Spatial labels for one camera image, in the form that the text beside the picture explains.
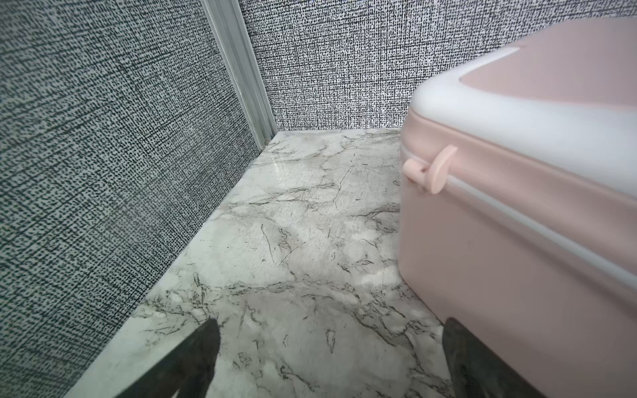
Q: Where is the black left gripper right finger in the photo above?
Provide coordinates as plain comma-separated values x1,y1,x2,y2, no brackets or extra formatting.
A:
442,318,543,398

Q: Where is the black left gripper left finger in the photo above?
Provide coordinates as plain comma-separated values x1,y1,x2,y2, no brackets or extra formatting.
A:
119,318,222,397

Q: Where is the pink first aid box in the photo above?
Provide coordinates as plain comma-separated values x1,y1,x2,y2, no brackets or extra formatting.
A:
398,18,636,397

